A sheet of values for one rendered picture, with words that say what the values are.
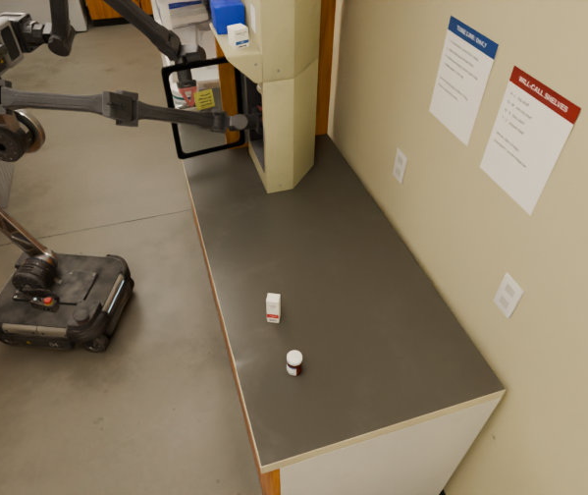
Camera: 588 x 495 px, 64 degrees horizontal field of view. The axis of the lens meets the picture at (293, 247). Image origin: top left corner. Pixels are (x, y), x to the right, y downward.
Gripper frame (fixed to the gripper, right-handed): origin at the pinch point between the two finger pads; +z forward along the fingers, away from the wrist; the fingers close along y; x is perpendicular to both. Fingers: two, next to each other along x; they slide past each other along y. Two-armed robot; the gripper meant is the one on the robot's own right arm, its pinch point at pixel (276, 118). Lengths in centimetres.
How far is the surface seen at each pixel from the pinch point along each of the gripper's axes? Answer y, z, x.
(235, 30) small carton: -11.9, -18.9, -38.1
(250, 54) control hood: -16.6, -15.1, -32.1
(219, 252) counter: -43, -34, 27
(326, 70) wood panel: 19.4, 28.6, -10.0
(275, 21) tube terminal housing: -17.5, -7.4, -42.1
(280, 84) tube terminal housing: -16.9, -4.9, -21.3
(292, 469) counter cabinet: -118, -33, 36
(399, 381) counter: -109, 1, 26
